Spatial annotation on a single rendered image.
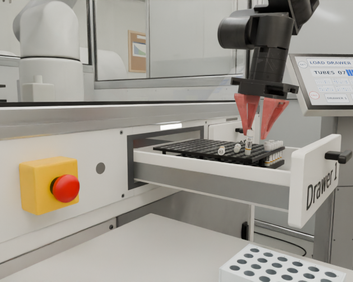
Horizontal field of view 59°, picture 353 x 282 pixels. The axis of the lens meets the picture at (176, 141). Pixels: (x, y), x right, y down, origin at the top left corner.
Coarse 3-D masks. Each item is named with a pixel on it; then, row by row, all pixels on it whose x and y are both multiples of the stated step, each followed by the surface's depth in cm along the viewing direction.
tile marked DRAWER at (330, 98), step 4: (328, 96) 125; (332, 96) 125; (336, 96) 125; (340, 96) 125; (344, 96) 125; (328, 100) 124; (332, 100) 124; (336, 100) 124; (340, 100) 124; (344, 100) 124; (348, 100) 124
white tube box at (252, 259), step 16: (240, 256) 41; (256, 256) 41; (272, 256) 41; (288, 256) 41; (224, 272) 38; (240, 272) 37; (256, 272) 37; (272, 272) 38; (288, 272) 37; (304, 272) 37; (320, 272) 37; (336, 272) 37
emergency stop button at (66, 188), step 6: (66, 174) 45; (60, 180) 43; (66, 180) 44; (72, 180) 44; (54, 186) 43; (60, 186) 43; (66, 186) 44; (72, 186) 44; (78, 186) 45; (54, 192) 43; (60, 192) 43; (66, 192) 44; (72, 192) 44; (60, 198) 43; (66, 198) 44; (72, 198) 45
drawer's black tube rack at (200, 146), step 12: (168, 144) 70; (180, 144) 70; (192, 144) 70; (204, 144) 71; (216, 144) 70; (228, 144) 70; (240, 144) 70; (252, 144) 70; (180, 156) 72; (192, 156) 72; (204, 156) 59; (216, 156) 57; (228, 156) 56; (240, 156) 56
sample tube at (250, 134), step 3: (249, 129) 56; (249, 132) 56; (252, 132) 56; (249, 135) 56; (252, 135) 56; (249, 138) 56; (252, 138) 56; (246, 141) 57; (249, 141) 56; (246, 144) 57; (249, 144) 56; (246, 147) 57; (249, 147) 56; (246, 150) 57; (249, 150) 57; (246, 153) 57; (249, 153) 57
